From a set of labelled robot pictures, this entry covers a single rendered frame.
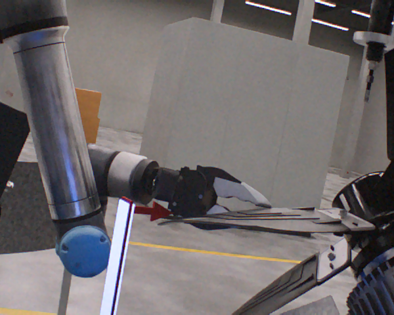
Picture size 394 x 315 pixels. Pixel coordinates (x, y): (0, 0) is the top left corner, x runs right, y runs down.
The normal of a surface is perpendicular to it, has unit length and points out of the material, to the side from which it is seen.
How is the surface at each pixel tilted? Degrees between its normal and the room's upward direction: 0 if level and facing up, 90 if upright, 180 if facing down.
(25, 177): 90
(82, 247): 90
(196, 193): 84
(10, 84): 90
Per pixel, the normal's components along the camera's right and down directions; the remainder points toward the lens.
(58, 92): 0.50, 0.04
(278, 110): 0.29, 0.13
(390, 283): -0.67, -0.36
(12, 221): 0.79, 0.20
